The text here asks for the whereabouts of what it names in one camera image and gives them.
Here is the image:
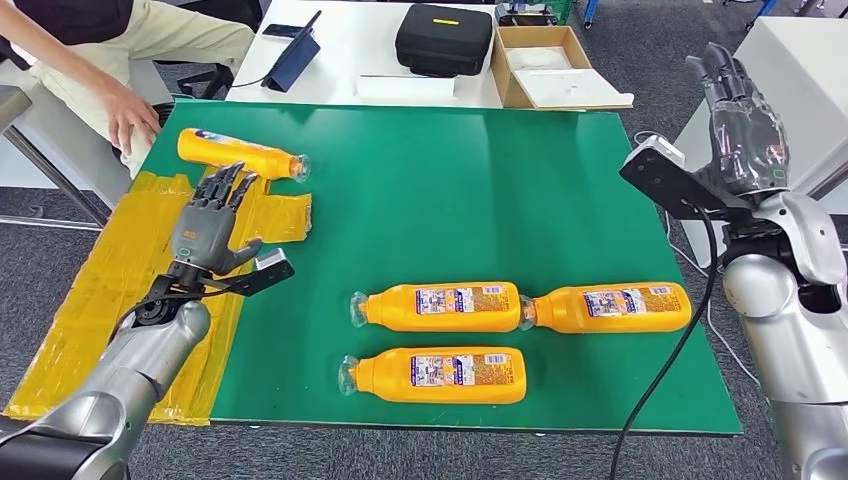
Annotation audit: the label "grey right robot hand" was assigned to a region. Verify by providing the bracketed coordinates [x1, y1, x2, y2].
[685, 42, 791, 198]

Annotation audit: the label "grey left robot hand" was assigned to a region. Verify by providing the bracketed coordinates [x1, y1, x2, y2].
[170, 160, 264, 276]

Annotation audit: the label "orange detergent bottle clear cap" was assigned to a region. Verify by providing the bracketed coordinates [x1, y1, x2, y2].
[349, 282, 523, 333]
[337, 346, 528, 405]
[518, 282, 693, 335]
[176, 127, 312, 184]

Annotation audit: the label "white table metal legs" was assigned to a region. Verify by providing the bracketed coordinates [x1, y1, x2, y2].
[672, 14, 848, 270]
[0, 59, 174, 232]

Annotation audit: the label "person's hand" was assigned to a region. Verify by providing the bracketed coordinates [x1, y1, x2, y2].
[99, 82, 162, 157]

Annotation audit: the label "yellow taped flat sheet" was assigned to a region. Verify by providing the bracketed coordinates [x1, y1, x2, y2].
[1, 168, 313, 427]

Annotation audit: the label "black office chair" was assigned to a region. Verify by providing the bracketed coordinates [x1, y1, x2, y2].
[109, 0, 266, 167]

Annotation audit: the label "dark blue tablet case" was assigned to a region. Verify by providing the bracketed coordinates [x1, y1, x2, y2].
[261, 9, 323, 93]

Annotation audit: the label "person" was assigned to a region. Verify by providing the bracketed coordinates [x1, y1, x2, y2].
[0, 0, 256, 179]

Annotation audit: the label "white plastic bag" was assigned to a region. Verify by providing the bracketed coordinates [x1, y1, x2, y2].
[506, 44, 574, 72]

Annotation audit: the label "green plastic crate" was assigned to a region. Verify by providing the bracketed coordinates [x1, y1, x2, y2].
[529, 0, 578, 24]

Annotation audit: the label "flat white box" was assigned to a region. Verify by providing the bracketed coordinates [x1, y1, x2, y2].
[354, 74, 458, 106]

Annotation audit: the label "white desk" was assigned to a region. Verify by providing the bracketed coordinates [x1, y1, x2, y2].
[225, 0, 637, 109]

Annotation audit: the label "open brown cardboard box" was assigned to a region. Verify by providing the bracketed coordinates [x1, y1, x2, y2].
[491, 24, 635, 111]

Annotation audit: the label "black electronic device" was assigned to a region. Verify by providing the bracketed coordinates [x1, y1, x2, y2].
[495, 0, 559, 26]

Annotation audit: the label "black zippered carrying case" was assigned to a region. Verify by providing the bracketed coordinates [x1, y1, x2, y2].
[395, 2, 496, 77]

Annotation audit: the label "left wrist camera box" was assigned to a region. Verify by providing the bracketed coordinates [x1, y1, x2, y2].
[198, 248, 296, 299]

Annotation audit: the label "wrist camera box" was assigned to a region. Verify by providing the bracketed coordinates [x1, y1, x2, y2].
[198, 248, 296, 299]
[619, 134, 753, 223]

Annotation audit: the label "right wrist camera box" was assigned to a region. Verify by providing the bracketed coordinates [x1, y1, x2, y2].
[619, 134, 753, 223]

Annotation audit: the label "white floor cable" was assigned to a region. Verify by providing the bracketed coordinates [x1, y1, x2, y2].
[632, 129, 763, 392]

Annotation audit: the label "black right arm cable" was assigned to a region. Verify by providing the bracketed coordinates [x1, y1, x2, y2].
[608, 205, 720, 480]

